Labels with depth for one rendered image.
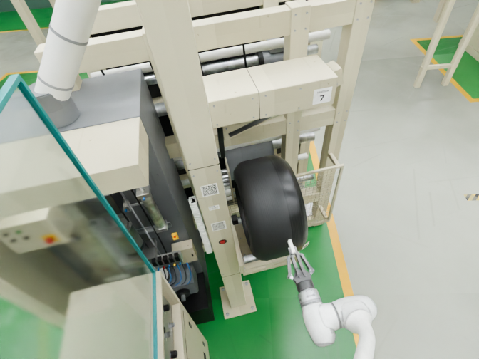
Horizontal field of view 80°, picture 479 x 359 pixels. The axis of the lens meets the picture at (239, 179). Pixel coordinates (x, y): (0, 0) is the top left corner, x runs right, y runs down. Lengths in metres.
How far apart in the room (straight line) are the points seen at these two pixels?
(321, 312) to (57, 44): 1.39
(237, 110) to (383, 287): 2.02
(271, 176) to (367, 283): 1.66
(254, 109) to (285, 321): 1.76
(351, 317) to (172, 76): 1.08
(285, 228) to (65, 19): 1.16
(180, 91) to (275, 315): 2.03
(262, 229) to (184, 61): 0.80
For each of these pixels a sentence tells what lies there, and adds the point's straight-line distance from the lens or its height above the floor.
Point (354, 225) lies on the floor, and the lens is 3.07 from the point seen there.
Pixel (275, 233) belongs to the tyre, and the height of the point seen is 1.29.
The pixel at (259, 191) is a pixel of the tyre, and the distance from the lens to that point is 1.36.
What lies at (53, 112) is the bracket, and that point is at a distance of 1.39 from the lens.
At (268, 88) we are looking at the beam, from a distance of 1.36.
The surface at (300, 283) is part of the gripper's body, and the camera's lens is 1.34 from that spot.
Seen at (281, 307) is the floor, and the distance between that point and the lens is 2.61.
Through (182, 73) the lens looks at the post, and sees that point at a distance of 0.95.
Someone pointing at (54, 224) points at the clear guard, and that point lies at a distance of 0.74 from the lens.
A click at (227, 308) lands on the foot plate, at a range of 2.61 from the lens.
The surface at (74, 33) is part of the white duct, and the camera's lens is 1.23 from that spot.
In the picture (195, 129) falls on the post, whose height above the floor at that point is 1.84.
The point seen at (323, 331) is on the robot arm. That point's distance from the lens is 1.30.
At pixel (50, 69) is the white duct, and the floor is 2.03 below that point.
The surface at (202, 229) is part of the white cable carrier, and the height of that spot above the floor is 1.21.
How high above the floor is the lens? 2.47
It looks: 47 degrees down
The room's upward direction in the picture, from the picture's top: 7 degrees counter-clockwise
